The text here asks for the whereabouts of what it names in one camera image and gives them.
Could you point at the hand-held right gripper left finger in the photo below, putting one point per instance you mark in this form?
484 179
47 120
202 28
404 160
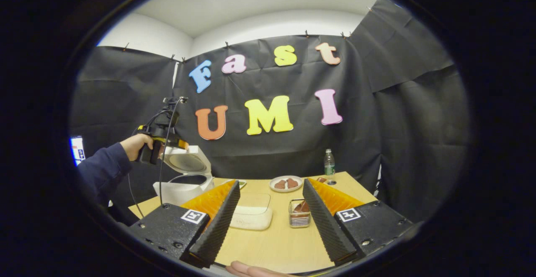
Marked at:
217 226

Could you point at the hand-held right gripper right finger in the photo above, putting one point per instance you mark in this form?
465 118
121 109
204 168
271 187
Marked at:
326 222

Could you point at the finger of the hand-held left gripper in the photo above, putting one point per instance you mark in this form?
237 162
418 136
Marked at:
179 144

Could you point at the white rice cooker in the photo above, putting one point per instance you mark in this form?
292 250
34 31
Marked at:
184 162

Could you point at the brown wooden spoon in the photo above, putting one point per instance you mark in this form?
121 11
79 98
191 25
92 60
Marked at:
302 207

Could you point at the clear rice container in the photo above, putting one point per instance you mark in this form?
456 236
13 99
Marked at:
251 222

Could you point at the small white tray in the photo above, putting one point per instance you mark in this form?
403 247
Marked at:
242 182

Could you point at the white plate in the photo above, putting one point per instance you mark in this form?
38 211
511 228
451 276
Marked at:
286 190

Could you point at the brown meat slice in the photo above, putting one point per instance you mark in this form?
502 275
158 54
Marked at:
279 184
292 183

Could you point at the clear plastic water bottle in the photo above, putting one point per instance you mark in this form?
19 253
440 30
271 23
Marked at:
329 166

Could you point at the computer monitor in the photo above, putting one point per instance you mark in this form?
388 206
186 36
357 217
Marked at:
77 150

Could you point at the black backdrop cloth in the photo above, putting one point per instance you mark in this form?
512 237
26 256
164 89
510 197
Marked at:
398 143

